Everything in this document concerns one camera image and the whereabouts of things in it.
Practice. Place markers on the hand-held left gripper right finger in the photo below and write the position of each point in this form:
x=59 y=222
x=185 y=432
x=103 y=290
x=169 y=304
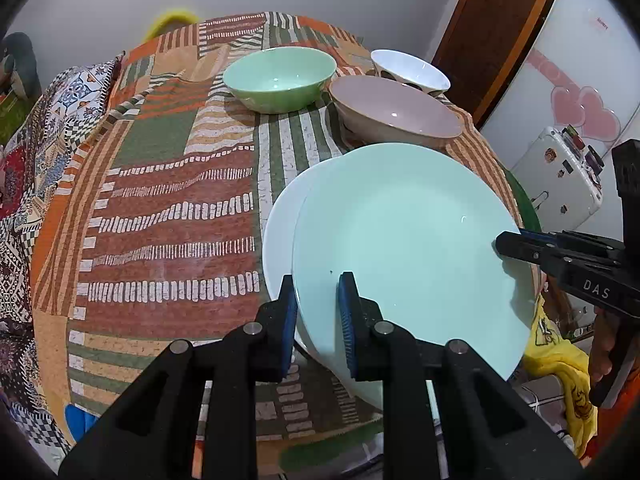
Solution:
x=347 y=320

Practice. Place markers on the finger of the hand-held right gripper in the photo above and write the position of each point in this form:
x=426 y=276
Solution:
x=580 y=242
x=525 y=247

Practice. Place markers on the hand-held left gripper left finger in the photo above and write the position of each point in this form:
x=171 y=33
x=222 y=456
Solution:
x=287 y=320

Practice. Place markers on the white plate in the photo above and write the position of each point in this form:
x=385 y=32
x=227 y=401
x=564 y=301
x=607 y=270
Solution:
x=280 y=240

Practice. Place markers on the mint green plate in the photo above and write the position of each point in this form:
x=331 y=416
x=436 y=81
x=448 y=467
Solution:
x=400 y=235

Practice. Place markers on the pink bowl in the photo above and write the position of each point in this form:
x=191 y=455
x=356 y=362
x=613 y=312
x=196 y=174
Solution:
x=395 y=105

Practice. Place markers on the white bowl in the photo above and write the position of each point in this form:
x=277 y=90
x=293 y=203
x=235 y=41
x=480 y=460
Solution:
x=410 y=67

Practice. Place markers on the mint green bowl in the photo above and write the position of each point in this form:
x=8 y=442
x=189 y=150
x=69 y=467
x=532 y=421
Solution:
x=280 y=77

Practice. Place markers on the person's right hand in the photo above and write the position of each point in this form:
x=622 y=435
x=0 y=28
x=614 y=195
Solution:
x=600 y=345

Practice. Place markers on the white suitcase with stickers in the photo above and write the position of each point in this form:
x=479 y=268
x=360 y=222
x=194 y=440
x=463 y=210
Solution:
x=560 y=195

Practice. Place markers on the yellow printed cloth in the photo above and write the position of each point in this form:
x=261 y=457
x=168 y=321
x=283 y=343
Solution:
x=555 y=360

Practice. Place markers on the person's orange clothing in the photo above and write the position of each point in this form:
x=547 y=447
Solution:
x=622 y=410

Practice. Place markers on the wooden wardrobe with heart doors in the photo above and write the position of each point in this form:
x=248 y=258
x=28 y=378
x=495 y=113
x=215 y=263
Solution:
x=590 y=60

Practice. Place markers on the striped patchwork tablecloth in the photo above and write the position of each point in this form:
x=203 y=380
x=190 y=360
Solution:
x=175 y=160

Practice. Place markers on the red and white sticker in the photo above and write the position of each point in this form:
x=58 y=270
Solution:
x=603 y=24

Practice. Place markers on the brown wooden door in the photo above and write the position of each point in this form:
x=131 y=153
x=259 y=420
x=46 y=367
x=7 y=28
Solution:
x=490 y=25

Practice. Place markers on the blue and orange cloth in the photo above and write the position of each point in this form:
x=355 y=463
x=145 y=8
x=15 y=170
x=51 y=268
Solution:
x=82 y=422

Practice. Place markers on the patterned blanket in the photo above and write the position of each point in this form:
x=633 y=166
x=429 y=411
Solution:
x=30 y=160

